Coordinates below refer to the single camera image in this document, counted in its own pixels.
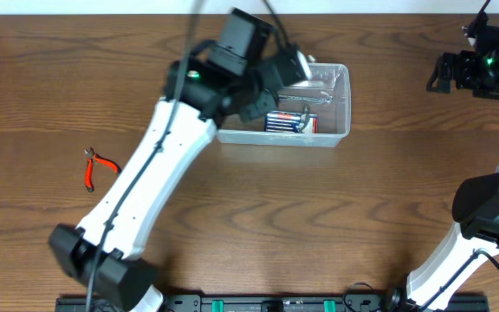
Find blue drill bit case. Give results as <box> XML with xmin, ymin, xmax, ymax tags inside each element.
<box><xmin>263</xmin><ymin>111</ymin><xmax>318</xmax><ymax>134</ymax></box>

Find small claw hammer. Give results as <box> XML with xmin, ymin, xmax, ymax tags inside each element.
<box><xmin>297</xmin><ymin>106</ymin><xmax>310</xmax><ymax>133</ymax></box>

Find silver wrench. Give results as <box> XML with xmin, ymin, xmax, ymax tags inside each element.
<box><xmin>278</xmin><ymin>91</ymin><xmax>334</xmax><ymax>105</ymax></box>

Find red black pliers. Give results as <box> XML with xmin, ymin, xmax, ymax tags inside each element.
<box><xmin>84</xmin><ymin>147</ymin><xmax>122</xmax><ymax>192</ymax></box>

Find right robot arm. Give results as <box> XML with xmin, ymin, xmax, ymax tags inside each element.
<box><xmin>380</xmin><ymin>10</ymin><xmax>499</xmax><ymax>311</ymax></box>

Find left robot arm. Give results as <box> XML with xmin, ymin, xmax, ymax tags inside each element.
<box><xmin>49</xmin><ymin>9</ymin><xmax>312</xmax><ymax>311</ymax></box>

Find clear plastic container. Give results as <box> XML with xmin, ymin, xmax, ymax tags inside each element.
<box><xmin>217</xmin><ymin>63</ymin><xmax>351</xmax><ymax>147</ymax></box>

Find left black cable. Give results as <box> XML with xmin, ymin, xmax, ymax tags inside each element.
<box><xmin>84</xmin><ymin>0</ymin><xmax>294</xmax><ymax>312</ymax></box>

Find black cable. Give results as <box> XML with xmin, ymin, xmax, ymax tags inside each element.
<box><xmin>84</xmin><ymin>0</ymin><xmax>294</xmax><ymax>312</ymax></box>
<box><xmin>418</xmin><ymin>249</ymin><xmax>499</xmax><ymax>312</ymax></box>

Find right black cable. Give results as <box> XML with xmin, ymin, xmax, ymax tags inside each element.
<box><xmin>418</xmin><ymin>249</ymin><xmax>499</xmax><ymax>312</ymax></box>

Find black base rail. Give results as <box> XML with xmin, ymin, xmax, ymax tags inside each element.
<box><xmin>55</xmin><ymin>292</ymin><xmax>490</xmax><ymax>312</ymax></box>

